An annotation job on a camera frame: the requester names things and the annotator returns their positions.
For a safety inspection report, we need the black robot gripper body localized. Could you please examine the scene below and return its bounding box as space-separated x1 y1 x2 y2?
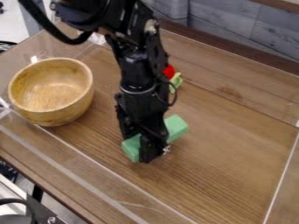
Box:
115 52 176 144

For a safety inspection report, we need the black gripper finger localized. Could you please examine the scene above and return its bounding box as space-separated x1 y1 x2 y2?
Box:
139 135 169 163

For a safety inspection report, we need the green rectangular block stick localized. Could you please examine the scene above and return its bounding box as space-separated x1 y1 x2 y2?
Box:
121 115 188 163

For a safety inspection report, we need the light wooden bowl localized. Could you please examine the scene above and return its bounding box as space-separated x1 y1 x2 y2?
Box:
6 57 95 127

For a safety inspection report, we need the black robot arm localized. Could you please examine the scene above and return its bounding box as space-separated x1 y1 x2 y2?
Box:
17 0 177 163

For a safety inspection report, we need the clear acrylic table barrier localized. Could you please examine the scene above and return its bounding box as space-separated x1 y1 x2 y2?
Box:
0 32 299 224

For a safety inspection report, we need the red plush strawberry toy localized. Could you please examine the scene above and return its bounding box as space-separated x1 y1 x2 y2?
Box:
163 65 183 94

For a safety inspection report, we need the black table clamp mount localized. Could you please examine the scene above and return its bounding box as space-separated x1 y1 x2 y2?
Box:
0 182 67 224

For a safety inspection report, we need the grey post behind table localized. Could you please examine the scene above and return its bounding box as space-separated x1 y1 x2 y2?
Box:
18 0 45 36

